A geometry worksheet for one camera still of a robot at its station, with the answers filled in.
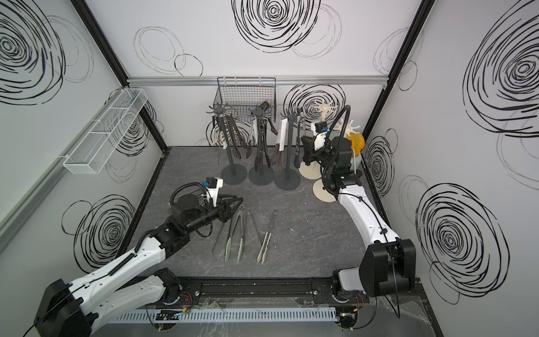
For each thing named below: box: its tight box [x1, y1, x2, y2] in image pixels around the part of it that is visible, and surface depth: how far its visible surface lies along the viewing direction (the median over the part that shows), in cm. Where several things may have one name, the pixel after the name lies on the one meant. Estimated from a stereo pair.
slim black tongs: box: [294, 108, 303, 170], surface depth 77 cm
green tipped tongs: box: [224, 205, 245, 264], surface depth 86 cm
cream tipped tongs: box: [256, 209, 278, 264], surface depth 84 cm
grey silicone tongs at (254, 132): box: [249, 117, 259, 147], surface depth 80 cm
